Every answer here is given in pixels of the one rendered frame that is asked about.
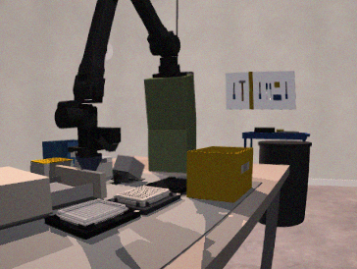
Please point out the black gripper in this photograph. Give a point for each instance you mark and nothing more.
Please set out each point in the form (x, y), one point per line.
(85, 156)

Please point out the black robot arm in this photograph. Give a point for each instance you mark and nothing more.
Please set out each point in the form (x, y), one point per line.
(73, 114)

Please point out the dark blue bin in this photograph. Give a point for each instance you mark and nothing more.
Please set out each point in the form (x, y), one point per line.
(54, 149)

